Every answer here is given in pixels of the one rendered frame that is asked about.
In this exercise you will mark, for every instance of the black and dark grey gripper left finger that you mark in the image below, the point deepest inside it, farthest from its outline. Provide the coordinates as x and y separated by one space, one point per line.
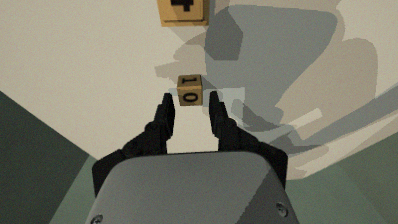
151 141

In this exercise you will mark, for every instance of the dark brown calendar tray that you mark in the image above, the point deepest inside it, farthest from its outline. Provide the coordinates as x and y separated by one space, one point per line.
204 23

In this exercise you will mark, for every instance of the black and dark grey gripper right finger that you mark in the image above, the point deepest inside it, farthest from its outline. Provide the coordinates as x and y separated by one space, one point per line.
226 129

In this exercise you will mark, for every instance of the wooden number cube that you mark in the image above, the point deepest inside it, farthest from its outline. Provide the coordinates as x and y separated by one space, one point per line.
182 10
190 90

